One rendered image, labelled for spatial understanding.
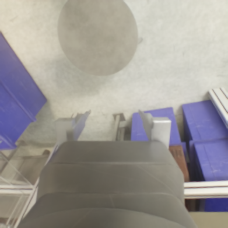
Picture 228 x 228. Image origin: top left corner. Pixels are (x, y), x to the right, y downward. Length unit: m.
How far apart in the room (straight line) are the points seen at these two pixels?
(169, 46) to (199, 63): 0.19
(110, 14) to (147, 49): 0.35
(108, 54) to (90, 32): 0.10
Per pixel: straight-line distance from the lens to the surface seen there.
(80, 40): 0.66
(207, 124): 0.95
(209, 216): 0.70
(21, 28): 1.07
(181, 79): 0.99
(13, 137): 0.98
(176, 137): 0.89
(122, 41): 0.63
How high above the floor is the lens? 0.85
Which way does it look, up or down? 49 degrees down
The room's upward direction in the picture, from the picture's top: 168 degrees counter-clockwise
